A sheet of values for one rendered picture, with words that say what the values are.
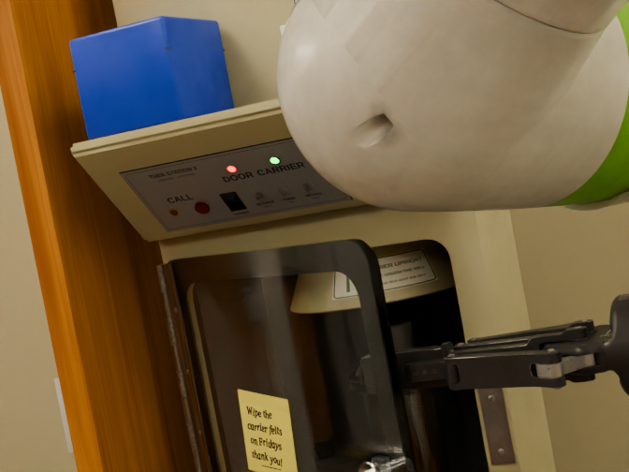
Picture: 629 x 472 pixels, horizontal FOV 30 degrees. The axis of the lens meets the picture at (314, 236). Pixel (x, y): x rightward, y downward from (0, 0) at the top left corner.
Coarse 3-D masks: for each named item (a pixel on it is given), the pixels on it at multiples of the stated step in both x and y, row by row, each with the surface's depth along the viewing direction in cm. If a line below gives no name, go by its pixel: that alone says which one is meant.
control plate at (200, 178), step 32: (192, 160) 101; (224, 160) 101; (256, 160) 100; (288, 160) 99; (160, 192) 105; (192, 192) 105; (224, 192) 104; (288, 192) 103; (320, 192) 102; (192, 224) 108
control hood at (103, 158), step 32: (160, 128) 99; (192, 128) 98; (224, 128) 97; (256, 128) 97; (96, 160) 103; (128, 160) 103; (160, 160) 102; (128, 192) 106; (160, 224) 109; (224, 224) 108
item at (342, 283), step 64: (256, 256) 100; (320, 256) 93; (192, 320) 111; (256, 320) 102; (320, 320) 95; (384, 320) 89; (256, 384) 104; (320, 384) 96; (384, 384) 90; (320, 448) 98; (384, 448) 91
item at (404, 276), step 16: (432, 240) 112; (384, 256) 109; (400, 256) 109; (416, 256) 110; (432, 256) 111; (448, 256) 113; (384, 272) 108; (400, 272) 109; (416, 272) 109; (432, 272) 110; (448, 272) 111; (384, 288) 108; (400, 288) 108; (416, 288) 108; (432, 288) 109
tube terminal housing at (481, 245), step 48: (144, 0) 112; (192, 0) 110; (240, 0) 108; (288, 0) 106; (240, 48) 108; (240, 96) 109; (192, 240) 113; (240, 240) 111; (288, 240) 109; (336, 240) 107; (384, 240) 105; (480, 240) 101; (480, 288) 102; (480, 336) 102; (528, 432) 106
